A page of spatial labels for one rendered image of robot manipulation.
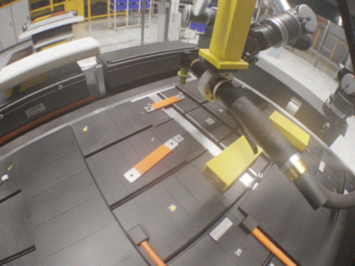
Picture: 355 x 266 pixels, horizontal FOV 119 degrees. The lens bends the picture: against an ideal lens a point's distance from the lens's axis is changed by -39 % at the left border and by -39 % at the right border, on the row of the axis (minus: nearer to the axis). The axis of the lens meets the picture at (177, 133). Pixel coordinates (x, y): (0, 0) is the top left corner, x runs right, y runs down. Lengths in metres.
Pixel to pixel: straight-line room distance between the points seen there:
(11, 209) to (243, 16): 0.63
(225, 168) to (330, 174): 0.41
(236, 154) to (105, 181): 0.31
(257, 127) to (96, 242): 0.35
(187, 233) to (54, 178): 0.30
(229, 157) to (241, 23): 0.29
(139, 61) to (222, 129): 0.36
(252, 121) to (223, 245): 0.24
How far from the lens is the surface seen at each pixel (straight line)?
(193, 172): 0.39
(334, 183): 0.66
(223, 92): 0.36
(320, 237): 0.50
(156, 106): 0.54
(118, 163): 0.39
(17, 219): 0.45
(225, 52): 0.35
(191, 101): 0.59
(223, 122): 0.53
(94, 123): 0.50
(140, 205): 0.34
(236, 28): 0.34
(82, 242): 0.34
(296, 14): 0.65
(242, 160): 0.42
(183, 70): 0.53
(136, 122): 0.48
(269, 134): 0.30
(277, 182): 0.46
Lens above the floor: 1.33
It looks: 46 degrees down
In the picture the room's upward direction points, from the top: 9 degrees clockwise
